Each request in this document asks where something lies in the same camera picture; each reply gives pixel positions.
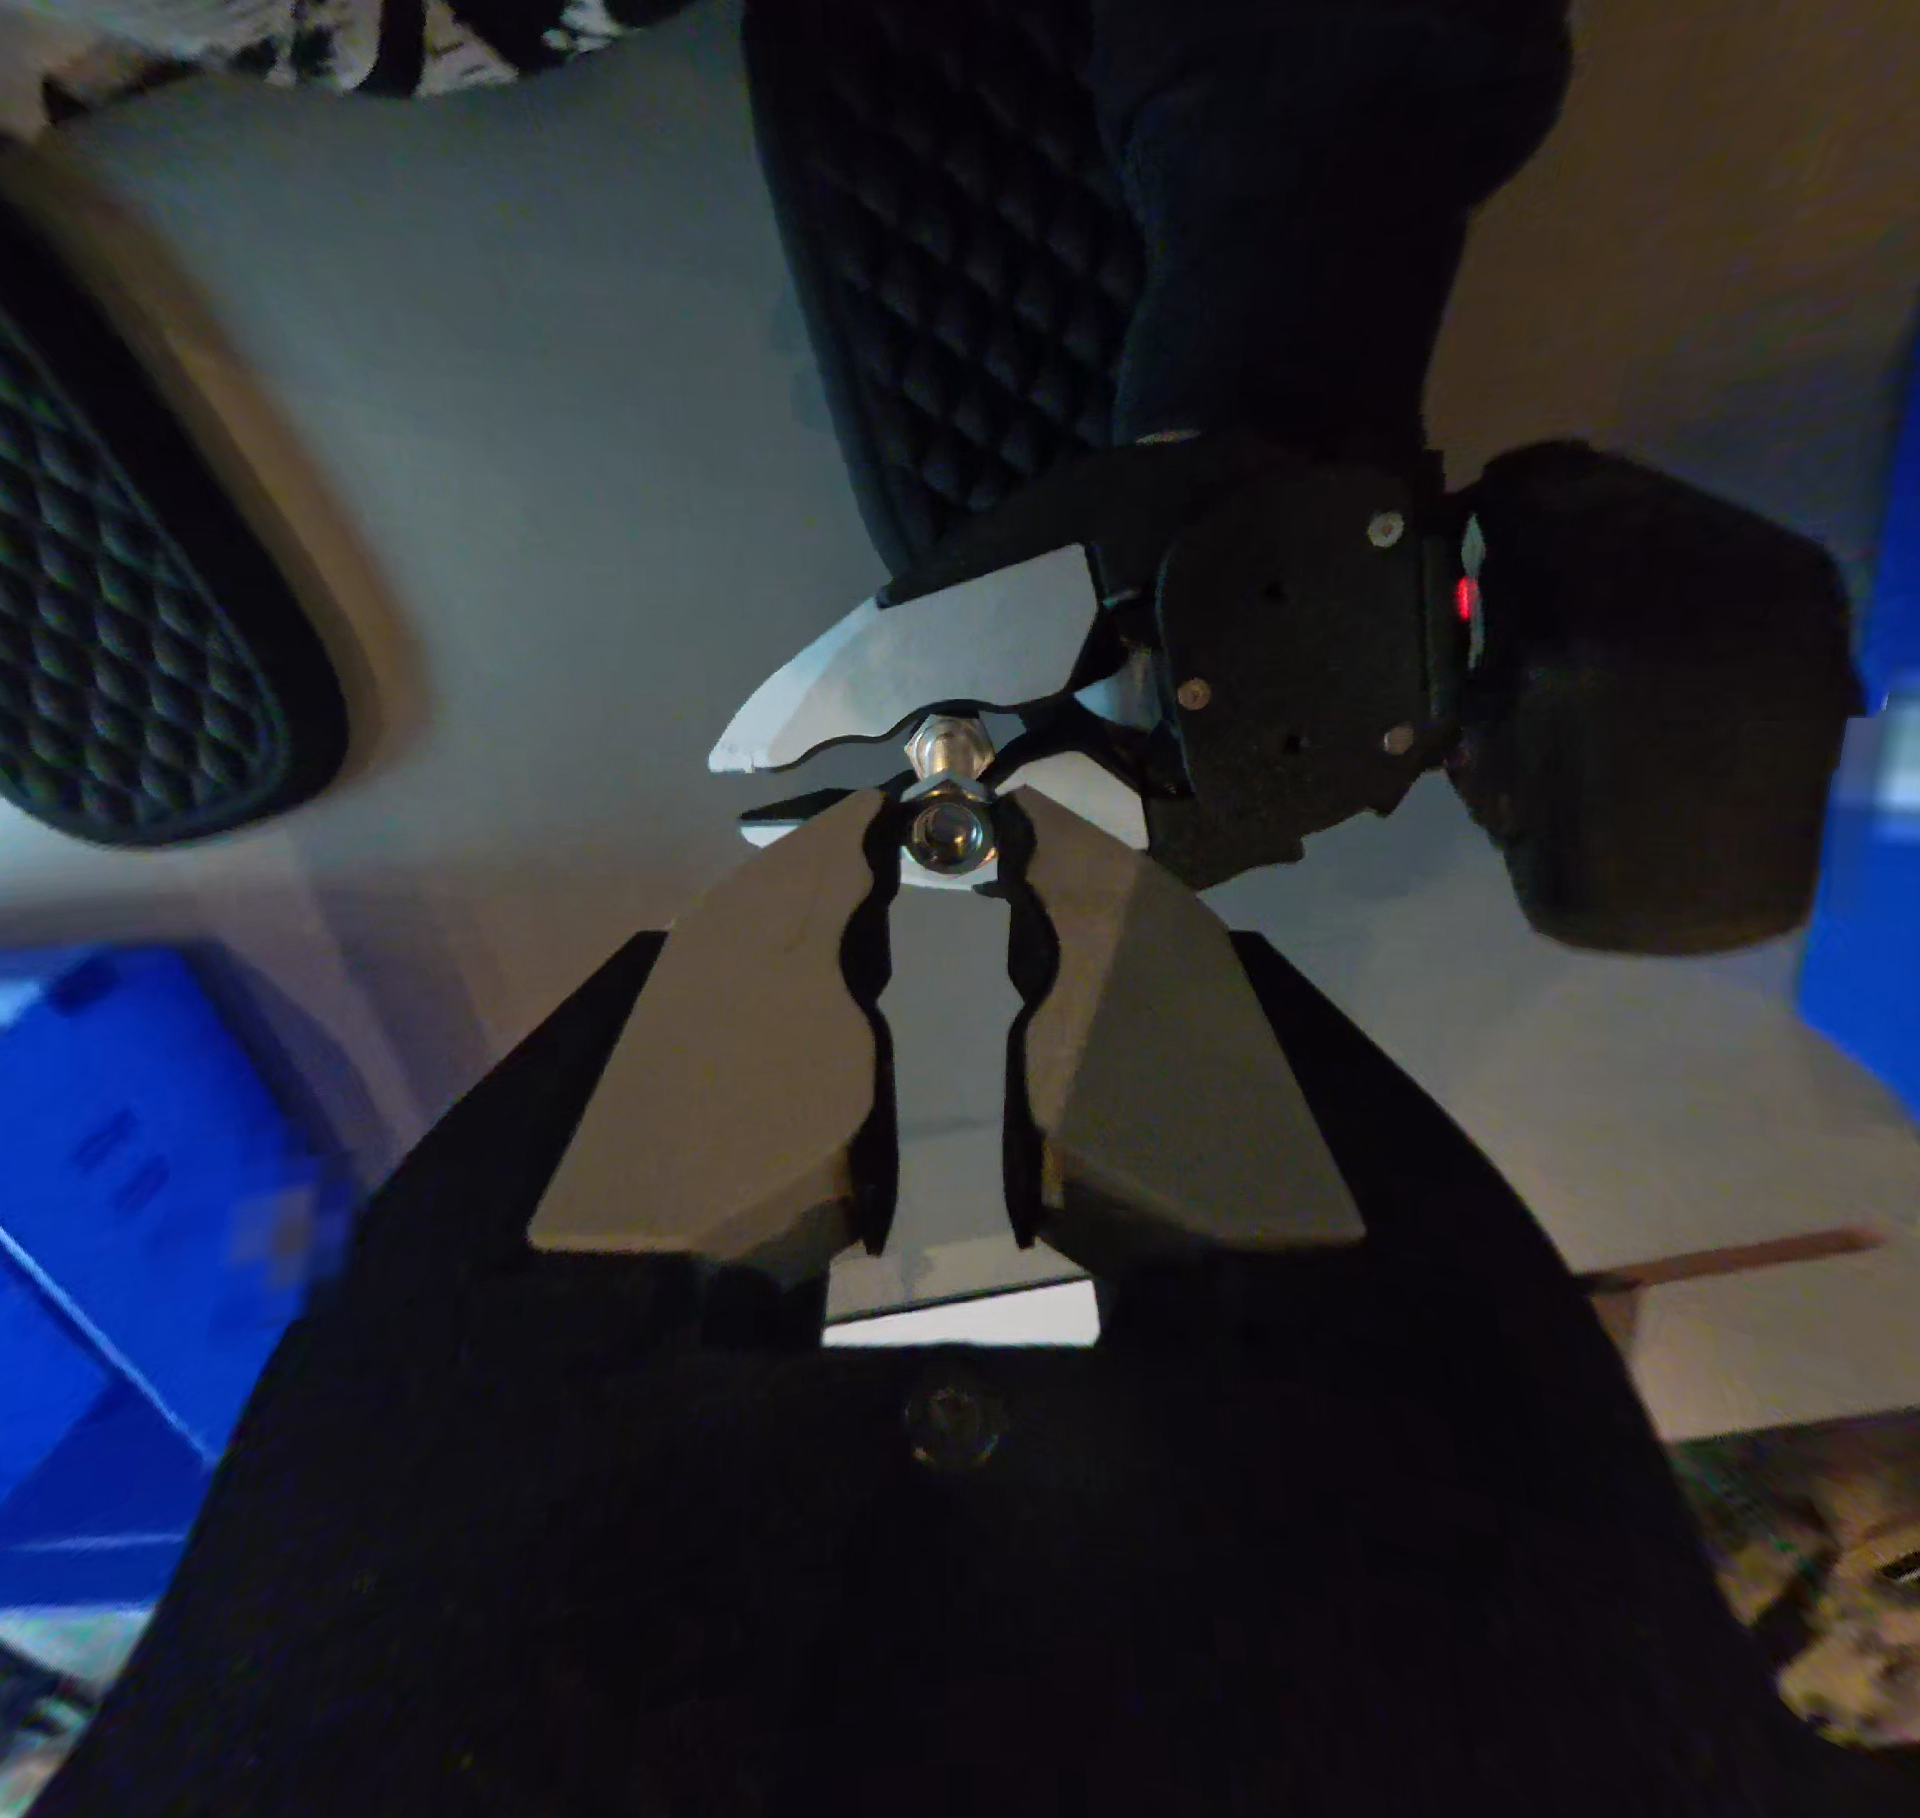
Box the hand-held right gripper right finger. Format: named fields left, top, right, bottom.
left=985, top=780, right=1370, bottom=1247

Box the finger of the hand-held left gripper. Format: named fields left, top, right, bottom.
left=708, top=542, right=1108, bottom=778
left=733, top=726, right=1157, bottom=853

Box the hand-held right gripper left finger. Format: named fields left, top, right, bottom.
left=527, top=786, right=901, bottom=1265

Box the steel hex bolt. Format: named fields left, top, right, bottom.
left=900, top=704, right=996, bottom=876

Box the steel hex nut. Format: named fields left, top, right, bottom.
left=896, top=792, right=997, bottom=896

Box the blue plastic bin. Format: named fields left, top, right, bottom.
left=0, top=939, right=378, bottom=1609
left=1791, top=348, right=1920, bottom=1040

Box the person's left forearm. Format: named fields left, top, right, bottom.
left=1080, top=0, right=1600, bottom=499

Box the black wrist rest pad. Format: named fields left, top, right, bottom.
left=0, top=197, right=350, bottom=847
left=741, top=0, right=1157, bottom=582

